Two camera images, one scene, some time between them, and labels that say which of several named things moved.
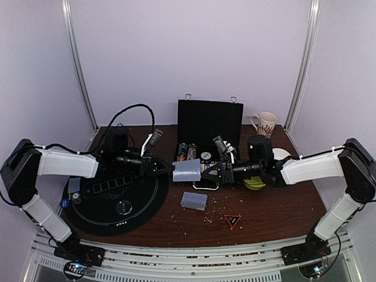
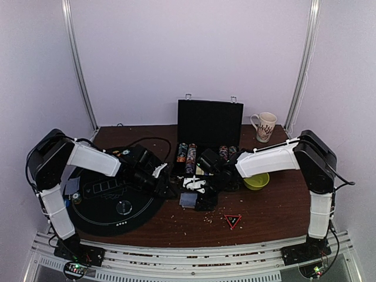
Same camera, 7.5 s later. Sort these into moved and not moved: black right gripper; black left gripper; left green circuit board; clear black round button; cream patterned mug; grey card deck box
Moved: black left gripper; black right gripper
Not moved: cream patterned mug; clear black round button; grey card deck box; left green circuit board
